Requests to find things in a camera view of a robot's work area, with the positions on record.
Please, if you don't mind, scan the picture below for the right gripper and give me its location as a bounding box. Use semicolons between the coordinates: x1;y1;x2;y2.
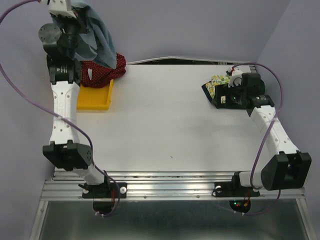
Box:
211;79;247;109

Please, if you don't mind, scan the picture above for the light blue denim skirt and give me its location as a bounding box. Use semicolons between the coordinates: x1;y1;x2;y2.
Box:
51;0;118;70

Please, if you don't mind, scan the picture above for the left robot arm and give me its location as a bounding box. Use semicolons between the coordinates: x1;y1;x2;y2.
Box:
38;14;112;197

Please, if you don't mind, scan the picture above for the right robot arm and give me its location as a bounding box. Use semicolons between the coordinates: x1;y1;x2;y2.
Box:
208;70;312;195

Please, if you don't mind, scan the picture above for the lemon print skirt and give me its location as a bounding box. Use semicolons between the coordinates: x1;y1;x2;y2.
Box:
201;75;230;102

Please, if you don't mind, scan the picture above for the red polka dot skirt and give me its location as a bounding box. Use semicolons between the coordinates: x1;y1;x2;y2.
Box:
80;53;127;89

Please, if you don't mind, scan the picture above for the yellow plastic tray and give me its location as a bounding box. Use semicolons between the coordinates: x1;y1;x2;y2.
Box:
76;79;114;111

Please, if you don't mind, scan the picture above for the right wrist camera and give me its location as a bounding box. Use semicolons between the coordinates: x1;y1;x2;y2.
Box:
228;68;243;88

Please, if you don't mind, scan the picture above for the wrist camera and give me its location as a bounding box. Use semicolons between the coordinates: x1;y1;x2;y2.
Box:
228;68;243;88
38;0;77;19

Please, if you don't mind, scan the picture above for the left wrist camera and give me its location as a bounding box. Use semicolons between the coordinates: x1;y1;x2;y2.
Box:
38;0;77;19

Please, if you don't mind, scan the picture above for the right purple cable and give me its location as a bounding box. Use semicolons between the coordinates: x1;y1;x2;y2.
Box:
217;62;284;216

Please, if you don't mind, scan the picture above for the purple cable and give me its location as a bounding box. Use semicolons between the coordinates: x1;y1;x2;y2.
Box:
0;0;121;218
217;62;284;216

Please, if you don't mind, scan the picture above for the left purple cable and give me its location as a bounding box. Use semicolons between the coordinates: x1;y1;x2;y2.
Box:
0;0;121;218

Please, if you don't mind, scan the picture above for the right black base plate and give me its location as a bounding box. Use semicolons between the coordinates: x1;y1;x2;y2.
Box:
211;181;260;214

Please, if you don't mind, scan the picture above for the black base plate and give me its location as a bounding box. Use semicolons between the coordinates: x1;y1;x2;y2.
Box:
78;182;128;218
211;181;260;214

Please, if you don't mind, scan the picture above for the aluminium rail frame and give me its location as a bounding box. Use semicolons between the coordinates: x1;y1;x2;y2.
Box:
30;170;316;240

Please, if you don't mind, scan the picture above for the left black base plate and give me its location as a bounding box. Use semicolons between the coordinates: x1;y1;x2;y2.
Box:
78;182;128;218

